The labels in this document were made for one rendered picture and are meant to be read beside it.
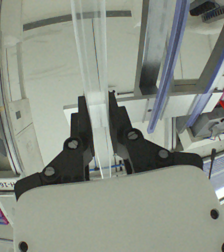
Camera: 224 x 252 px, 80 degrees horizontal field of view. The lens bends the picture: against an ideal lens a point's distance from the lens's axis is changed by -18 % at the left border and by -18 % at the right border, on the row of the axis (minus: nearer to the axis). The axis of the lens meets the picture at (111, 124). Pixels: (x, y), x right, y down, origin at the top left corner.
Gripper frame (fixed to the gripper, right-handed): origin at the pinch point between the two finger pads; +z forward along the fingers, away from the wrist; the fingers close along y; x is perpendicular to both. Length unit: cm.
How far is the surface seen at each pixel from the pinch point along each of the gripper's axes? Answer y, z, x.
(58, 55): -38, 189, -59
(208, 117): 38, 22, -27
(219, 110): 46, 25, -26
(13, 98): -107, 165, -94
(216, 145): 58, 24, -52
